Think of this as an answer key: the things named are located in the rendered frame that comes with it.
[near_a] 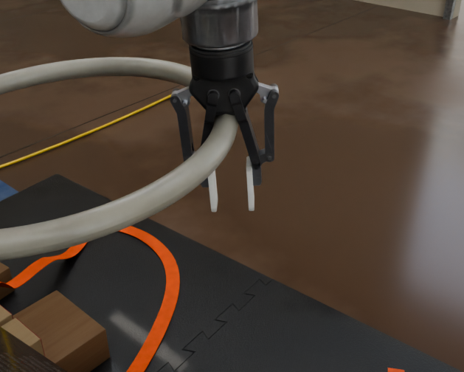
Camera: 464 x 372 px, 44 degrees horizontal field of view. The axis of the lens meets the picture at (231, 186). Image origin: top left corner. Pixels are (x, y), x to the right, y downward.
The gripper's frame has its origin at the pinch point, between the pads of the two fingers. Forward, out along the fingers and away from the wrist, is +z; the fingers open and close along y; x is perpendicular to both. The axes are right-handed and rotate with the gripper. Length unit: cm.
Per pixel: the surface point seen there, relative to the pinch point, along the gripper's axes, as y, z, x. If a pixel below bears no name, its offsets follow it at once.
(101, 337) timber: 43, 76, -44
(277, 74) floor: -13, 96, -275
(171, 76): 9.1, -9.6, -16.2
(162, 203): 5.8, -9.5, 17.6
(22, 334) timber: 58, 63, -33
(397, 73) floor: -88, 101, -280
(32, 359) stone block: 28.2, 19.0, 13.0
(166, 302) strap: 29, 87, -68
